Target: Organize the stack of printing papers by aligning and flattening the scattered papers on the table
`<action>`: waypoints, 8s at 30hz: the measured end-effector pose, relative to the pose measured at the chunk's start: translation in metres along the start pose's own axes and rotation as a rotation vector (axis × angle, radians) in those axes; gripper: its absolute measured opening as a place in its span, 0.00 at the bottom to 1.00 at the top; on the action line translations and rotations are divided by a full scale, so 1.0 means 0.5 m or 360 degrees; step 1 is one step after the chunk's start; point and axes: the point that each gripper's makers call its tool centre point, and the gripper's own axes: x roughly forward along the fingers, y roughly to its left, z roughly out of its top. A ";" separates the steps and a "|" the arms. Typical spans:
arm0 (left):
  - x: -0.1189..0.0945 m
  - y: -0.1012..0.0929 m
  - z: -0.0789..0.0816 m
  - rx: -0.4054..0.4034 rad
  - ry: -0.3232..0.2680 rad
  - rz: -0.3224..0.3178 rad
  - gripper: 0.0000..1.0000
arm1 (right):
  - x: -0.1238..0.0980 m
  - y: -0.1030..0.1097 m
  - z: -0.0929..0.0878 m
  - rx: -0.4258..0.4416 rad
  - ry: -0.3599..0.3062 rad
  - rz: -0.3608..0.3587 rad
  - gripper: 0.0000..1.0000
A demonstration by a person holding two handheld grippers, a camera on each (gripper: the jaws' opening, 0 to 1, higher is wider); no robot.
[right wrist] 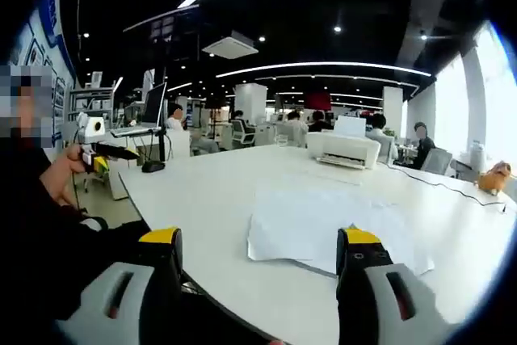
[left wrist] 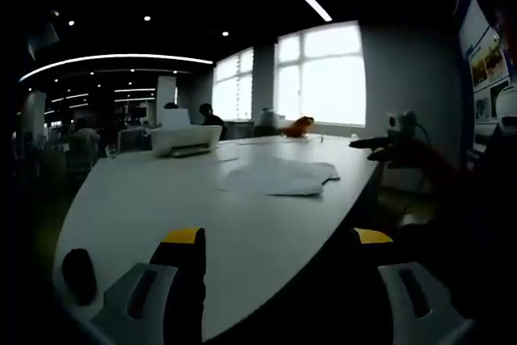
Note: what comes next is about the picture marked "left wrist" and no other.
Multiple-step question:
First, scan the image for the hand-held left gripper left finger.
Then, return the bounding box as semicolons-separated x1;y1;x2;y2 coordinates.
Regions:
89;226;208;345

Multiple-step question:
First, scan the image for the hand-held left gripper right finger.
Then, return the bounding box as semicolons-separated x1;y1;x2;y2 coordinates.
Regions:
349;226;477;345

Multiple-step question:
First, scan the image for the person's right hand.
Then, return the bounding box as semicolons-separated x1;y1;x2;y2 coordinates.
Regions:
391;138;441;168

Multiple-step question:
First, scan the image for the orange plush toy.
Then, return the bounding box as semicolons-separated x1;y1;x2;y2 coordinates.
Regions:
280;116;315;139

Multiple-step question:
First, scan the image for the white table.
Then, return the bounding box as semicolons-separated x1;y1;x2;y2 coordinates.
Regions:
52;134;383;342

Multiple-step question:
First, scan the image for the large bright window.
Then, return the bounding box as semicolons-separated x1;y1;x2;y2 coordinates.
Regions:
276;23;367;126

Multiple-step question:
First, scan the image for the black computer mouse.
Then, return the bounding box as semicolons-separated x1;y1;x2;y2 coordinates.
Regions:
61;247;98;306

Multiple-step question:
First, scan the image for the white chest device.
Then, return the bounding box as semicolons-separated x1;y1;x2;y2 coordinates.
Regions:
494;84;517;136

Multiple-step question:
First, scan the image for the white printer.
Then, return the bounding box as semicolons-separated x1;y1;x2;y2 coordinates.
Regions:
149;108;223;158

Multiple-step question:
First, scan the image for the narrow bright window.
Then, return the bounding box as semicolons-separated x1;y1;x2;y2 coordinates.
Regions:
212;48;254;122

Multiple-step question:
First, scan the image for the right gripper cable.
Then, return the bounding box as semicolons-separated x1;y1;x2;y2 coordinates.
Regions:
415;120;432;148

